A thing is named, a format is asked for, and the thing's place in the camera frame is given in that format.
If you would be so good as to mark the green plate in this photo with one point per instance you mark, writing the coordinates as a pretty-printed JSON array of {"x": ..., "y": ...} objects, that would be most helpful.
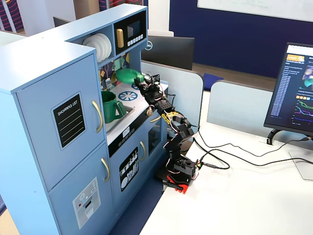
[{"x": 127, "y": 75}]

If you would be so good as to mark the black monitor showing graphs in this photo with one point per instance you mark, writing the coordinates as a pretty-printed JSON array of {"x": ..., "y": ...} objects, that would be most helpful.
[{"x": 293, "y": 90}]

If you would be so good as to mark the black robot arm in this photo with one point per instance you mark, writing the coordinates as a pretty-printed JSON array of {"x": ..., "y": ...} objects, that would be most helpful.
[{"x": 181, "y": 132}]

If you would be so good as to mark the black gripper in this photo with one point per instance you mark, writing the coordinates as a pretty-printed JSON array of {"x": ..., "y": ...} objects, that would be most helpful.
[{"x": 144, "y": 85}]

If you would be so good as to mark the silver monitor stand base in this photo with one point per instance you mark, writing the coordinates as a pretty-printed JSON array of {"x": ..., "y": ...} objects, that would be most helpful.
[{"x": 302, "y": 166}]

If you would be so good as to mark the white wall whiteboard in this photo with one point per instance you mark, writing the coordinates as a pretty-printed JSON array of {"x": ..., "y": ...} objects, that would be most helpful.
[{"x": 256, "y": 8}]

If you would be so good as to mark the light blue toy kitchen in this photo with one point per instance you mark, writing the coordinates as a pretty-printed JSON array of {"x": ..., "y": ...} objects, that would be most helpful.
[{"x": 49, "y": 98}]

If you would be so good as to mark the red and black table clamp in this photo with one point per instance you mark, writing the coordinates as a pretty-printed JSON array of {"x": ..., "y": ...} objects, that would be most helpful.
[{"x": 182, "y": 187}]

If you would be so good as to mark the grey toy sink basin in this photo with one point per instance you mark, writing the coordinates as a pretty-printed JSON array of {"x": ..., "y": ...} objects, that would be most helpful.
[{"x": 127, "y": 113}]

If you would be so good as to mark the black toy microwave door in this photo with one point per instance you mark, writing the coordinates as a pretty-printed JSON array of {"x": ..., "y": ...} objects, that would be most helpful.
[{"x": 130, "y": 30}]

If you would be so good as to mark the pale blue desk divider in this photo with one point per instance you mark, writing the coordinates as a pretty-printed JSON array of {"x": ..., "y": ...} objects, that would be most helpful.
[
  {"x": 183, "y": 93},
  {"x": 239, "y": 105}
]

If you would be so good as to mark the green toy pot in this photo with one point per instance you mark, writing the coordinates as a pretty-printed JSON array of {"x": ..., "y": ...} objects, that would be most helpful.
[{"x": 110, "y": 107}]

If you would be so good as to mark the black shopping list chalkboard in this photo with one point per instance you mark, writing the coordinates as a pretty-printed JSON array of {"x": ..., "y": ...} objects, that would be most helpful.
[{"x": 69, "y": 121}]

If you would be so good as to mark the white toy plate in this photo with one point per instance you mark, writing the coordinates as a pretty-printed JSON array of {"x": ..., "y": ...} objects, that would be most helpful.
[
  {"x": 96, "y": 47},
  {"x": 89, "y": 44},
  {"x": 104, "y": 47}
]

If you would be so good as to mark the black monitor behind kitchen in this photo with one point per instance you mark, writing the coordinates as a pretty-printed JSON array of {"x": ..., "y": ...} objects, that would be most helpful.
[{"x": 60, "y": 22}]

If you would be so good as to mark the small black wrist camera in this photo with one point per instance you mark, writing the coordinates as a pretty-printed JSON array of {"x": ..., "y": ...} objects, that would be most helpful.
[{"x": 155, "y": 78}]

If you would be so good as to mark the white toy salt shaker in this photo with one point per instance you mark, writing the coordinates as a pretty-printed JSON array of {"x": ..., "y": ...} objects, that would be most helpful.
[{"x": 108, "y": 84}]

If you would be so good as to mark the black Dell monitor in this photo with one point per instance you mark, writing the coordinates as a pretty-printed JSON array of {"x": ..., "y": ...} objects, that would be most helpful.
[{"x": 171, "y": 52}]

